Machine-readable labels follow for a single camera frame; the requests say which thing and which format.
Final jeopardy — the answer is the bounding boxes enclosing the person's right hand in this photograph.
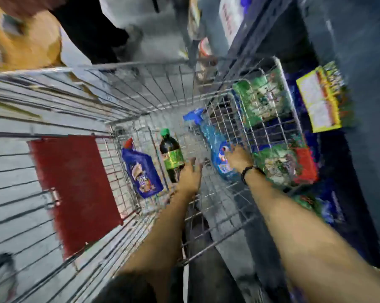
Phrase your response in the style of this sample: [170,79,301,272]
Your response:
[224,144,257,179]

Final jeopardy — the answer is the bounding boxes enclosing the person's left hand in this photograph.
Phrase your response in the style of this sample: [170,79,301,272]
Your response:
[176,157,204,200]

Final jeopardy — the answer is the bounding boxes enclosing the dark Sunny bottle green cap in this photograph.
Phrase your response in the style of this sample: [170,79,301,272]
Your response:
[159,128,186,183]

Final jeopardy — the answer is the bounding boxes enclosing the blue spray bottles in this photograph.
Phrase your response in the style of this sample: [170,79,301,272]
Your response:
[182,107,241,182]

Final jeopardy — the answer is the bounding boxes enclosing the blue Harpic bottle red cap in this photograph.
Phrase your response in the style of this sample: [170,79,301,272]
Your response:
[121,138,164,199]

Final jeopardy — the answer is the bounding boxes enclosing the row of small green packets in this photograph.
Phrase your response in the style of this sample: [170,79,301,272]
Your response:
[232,67,339,226]

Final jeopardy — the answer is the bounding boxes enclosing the metal wire shopping cart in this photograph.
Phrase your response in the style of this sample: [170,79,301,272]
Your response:
[0,56,308,303]

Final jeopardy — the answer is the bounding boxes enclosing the person's right forearm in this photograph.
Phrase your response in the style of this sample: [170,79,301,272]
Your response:
[245,168,380,303]

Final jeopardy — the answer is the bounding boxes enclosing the person's left forearm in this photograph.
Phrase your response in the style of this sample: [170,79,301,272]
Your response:
[115,187,197,303]

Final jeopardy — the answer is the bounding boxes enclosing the person's dark trousers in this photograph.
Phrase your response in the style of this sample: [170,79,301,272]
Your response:
[183,213,243,303]

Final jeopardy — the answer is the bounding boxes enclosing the yellow green shelf price label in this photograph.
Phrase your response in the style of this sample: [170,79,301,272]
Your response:
[296,61,348,133]

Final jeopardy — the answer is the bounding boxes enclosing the person's black shirt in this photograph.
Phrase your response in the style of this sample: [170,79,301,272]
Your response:
[92,270,178,303]

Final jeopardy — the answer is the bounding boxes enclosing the white red-print product pack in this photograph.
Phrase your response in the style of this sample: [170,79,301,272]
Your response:
[218,0,252,46]

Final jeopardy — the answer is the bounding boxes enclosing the black bead bracelet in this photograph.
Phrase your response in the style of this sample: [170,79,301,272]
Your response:
[240,165,266,186]

